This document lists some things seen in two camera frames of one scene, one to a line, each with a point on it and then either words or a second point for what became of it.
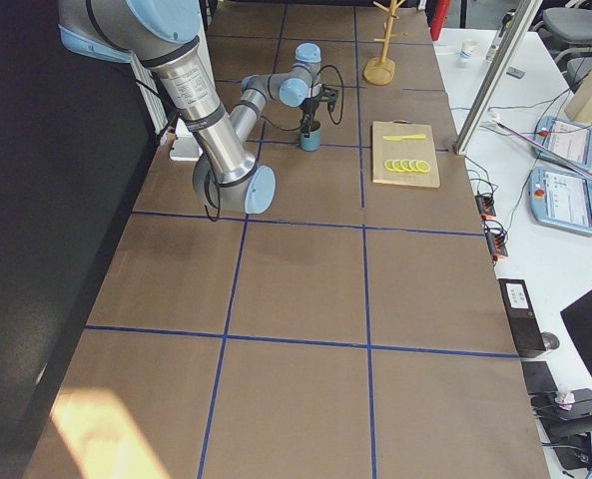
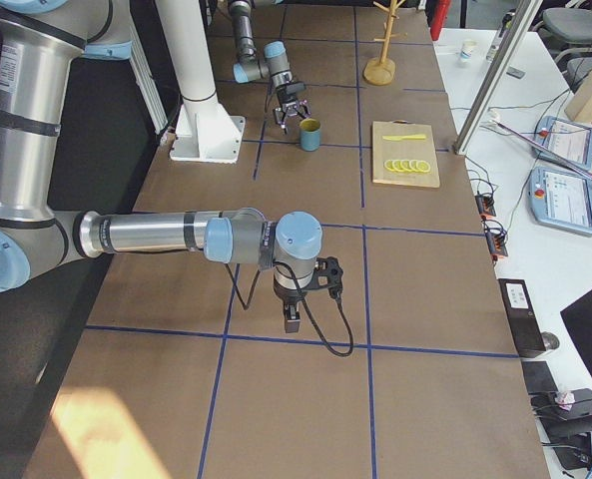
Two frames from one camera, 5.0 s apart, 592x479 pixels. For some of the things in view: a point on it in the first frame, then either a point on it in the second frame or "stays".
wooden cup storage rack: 381,71 stays
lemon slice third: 405,165 stays
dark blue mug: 310,142 stays
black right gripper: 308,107 → 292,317
